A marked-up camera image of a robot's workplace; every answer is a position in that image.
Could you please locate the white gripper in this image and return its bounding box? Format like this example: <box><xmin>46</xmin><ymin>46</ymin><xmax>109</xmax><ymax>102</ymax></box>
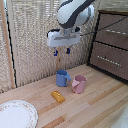
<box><xmin>46</xmin><ymin>28</ymin><xmax>82</xmax><ymax>58</ymax></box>

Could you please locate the blue mug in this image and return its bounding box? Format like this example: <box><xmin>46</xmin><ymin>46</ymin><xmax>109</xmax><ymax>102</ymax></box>
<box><xmin>55</xmin><ymin>69</ymin><xmax>72</xmax><ymax>88</ymax></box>

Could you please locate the short silver drawer handle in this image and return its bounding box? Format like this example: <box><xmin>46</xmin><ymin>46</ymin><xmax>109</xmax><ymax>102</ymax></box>
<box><xmin>105</xmin><ymin>28</ymin><xmax>128</xmax><ymax>37</ymax></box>

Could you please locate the brown drawer with short handle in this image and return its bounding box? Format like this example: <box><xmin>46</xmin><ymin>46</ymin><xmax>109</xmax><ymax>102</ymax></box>
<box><xmin>94</xmin><ymin>13</ymin><xmax>128</xmax><ymax>51</ymax></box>

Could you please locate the dark wooden drawer cabinet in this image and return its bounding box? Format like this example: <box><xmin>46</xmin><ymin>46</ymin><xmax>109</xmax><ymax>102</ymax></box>
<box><xmin>87</xmin><ymin>8</ymin><xmax>128</xmax><ymax>83</ymax></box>

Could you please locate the bamboo folding screen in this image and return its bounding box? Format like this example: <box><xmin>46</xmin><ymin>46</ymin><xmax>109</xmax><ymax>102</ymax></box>
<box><xmin>0</xmin><ymin>0</ymin><xmax>128</xmax><ymax>94</ymax></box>

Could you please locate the pink mug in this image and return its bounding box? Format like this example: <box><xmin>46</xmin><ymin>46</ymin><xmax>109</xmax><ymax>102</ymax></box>
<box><xmin>71</xmin><ymin>74</ymin><xmax>88</xmax><ymax>95</ymax></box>

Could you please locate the yellow rectangular block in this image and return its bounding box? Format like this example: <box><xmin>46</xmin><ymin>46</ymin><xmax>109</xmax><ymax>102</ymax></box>
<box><xmin>50</xmin><ymin>90</ymin><xmax>66</xmax><ymax>103</ymax></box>

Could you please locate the white patterned plate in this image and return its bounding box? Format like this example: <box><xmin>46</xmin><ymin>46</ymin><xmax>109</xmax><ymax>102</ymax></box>
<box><xmin>0</xmin><ymin>99</ymin><xmax>39</xmax><ymax>128</ymax></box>

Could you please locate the long silver drawer handle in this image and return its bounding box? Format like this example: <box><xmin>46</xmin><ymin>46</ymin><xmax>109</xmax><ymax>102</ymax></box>
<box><xmin>96</xmin><ymin>54</ymin><xmax>123</xmax><ymax>68</ymax></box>

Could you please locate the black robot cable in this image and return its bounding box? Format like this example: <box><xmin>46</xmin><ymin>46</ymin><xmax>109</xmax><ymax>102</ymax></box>
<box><xmin>79</xmin><ymin>15</ymin><xmax>128</xmax><ymax>37</ymax></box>

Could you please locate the brown drawer with long handle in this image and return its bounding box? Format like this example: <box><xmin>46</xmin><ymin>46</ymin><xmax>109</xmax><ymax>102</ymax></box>
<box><xmin>89</xmin><ymin>41</ymin><xmax>128</xmax><ymax>81</ymax></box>

